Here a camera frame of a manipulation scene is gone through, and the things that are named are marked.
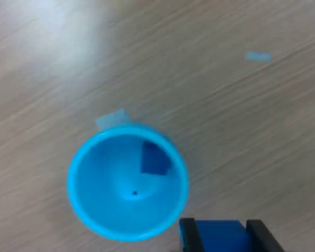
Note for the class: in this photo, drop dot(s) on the blue cube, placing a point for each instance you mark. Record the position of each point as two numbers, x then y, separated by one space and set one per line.
155 160
220 236

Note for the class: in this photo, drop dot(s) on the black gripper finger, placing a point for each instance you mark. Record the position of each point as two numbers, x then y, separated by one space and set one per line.
263 236
191 235

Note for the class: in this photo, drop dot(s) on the blue plastic cup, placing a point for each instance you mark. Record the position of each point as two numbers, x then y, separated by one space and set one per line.
115 189

